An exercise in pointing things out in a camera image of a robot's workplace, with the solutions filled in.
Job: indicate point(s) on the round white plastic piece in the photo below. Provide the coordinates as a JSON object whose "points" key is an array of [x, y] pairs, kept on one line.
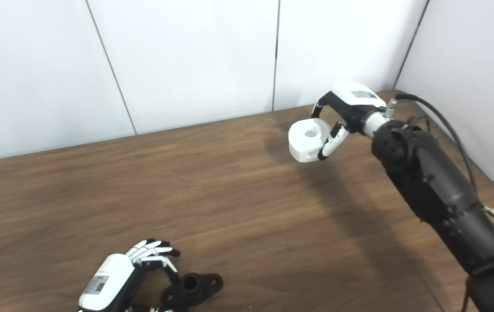
{"points": [[303, 145]]}

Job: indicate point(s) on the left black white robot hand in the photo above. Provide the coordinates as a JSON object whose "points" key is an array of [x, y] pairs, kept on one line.
{"points": [[104, 281]]}

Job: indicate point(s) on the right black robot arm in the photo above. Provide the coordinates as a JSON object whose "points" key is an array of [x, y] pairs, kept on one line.
{"points": [[437, 190]]}

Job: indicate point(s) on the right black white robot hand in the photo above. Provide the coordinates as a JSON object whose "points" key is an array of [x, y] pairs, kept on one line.
{"points": [[353, 102]]}

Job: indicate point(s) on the black plastic holder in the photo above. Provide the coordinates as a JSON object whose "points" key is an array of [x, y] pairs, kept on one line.
{"points": [[195, 290]]}

